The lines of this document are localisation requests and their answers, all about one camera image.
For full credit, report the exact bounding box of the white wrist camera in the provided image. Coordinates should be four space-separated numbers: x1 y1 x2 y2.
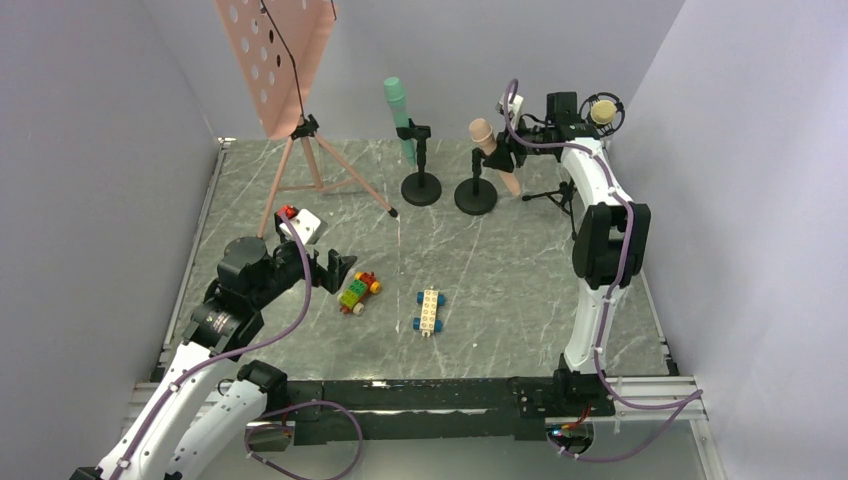
496 94 524 123
274 205 328 246

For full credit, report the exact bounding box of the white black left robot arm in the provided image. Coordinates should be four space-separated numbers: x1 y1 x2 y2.
72 237 357 479

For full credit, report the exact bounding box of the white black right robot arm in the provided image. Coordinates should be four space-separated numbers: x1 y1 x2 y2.
454 83 652 400

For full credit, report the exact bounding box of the white blue brick car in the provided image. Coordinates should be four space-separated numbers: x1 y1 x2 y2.
413 288 446 338

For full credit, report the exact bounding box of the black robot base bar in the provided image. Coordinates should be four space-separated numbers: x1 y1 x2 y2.
267 372 615 446

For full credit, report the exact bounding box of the aluminium table edge rail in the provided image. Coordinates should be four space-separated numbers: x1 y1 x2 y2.
160 137 234 362

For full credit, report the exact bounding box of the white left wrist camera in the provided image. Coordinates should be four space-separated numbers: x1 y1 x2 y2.
274 205 328 246

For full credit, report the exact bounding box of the pink microphone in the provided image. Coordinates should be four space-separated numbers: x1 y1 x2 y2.
469 118 521 197

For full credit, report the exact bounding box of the teal green microphone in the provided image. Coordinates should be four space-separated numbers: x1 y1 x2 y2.
383 77 416 166

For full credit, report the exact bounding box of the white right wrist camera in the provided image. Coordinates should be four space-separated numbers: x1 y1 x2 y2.
496 94 524 123

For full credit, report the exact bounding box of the front aluminium rail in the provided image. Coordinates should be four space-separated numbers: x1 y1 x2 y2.
129 376 707 432

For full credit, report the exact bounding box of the yellow cream microphone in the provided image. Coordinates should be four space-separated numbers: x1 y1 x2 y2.
589 99 618 126

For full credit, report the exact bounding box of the black round-base mic stand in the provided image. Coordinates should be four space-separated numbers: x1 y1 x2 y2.
396 119 442 207

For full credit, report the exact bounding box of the black shock-mount tripod stand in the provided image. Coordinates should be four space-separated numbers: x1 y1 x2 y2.
521 92 625 240

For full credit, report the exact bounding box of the red green brick car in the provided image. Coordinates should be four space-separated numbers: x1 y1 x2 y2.
337 272 382 315

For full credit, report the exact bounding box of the pink music stand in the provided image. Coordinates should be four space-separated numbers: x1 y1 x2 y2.
215 0 398 238

